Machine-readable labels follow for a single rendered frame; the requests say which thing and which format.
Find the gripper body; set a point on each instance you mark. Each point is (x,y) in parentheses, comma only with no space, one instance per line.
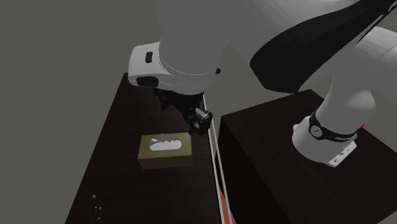
(181,104)

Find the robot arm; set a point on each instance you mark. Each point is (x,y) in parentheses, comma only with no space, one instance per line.
(186,46)

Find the olive tissue box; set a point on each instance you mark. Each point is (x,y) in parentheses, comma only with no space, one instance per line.
(164,156)

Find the dark wooden table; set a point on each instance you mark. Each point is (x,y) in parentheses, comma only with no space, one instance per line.
(124,186)

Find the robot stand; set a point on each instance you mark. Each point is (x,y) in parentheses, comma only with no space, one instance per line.
(279,173)

